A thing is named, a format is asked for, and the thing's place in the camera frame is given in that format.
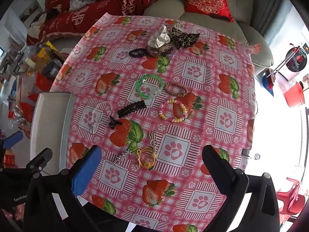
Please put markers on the red plastic stool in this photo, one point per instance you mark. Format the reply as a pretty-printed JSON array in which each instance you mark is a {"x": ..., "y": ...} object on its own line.
[{"x": 293, "y": 201}]

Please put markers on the silver star hair clip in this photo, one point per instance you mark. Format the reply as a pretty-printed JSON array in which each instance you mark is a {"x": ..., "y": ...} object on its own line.
[{"x": 121, "y": 157}]

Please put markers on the beige sofa armchair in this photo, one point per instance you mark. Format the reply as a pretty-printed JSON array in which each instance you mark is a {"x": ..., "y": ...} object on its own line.
[{"x": 240, "y": 29}]

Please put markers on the leopard print scrunchie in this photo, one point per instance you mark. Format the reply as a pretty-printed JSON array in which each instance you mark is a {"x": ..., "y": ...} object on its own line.
[{"x": 182, "y": 39}]

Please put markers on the pink strawberry tablecloth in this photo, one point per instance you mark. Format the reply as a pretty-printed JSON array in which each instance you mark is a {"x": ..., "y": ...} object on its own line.
[{"x": 196, "y": 96}]

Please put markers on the white polka dot scrunchie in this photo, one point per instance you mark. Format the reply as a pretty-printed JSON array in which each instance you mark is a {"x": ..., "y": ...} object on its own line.
[{"x": 160, "y": 38}]

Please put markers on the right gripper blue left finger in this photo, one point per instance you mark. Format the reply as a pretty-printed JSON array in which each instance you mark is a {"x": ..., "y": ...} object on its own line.
[{"x": 81, "y": 173}]

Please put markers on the small black bow clip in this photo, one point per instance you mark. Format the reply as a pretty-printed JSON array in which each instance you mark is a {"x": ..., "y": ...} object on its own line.
[{"x": 113, "y": 123}]

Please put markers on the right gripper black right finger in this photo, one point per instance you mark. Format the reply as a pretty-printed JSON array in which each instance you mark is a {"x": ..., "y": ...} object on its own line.
[{"x": 232, "y": 183}]

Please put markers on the red embroidered cushion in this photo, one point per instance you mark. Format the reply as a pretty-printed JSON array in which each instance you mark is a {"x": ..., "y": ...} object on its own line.
[{"x": 213, "y": 8}]

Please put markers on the white jewelry tray box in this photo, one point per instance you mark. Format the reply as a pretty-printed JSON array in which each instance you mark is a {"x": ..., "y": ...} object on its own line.
[{"x": 50, "y": 127}]

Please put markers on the small silver ring charm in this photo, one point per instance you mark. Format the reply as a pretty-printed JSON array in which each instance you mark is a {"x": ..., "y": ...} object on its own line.
[{"x": 257, "y": 156}]

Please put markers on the red bed cover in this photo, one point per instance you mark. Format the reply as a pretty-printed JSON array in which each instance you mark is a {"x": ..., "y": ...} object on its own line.
[{"x": 61, "y": 22}]

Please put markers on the red plastic bucket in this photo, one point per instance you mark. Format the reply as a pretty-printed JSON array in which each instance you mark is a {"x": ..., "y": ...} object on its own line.
[{"x": 295, "y": 96}]

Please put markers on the long black hair clip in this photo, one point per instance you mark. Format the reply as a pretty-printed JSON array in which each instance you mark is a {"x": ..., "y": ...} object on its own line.
[{"x": 131, "y": 108}]

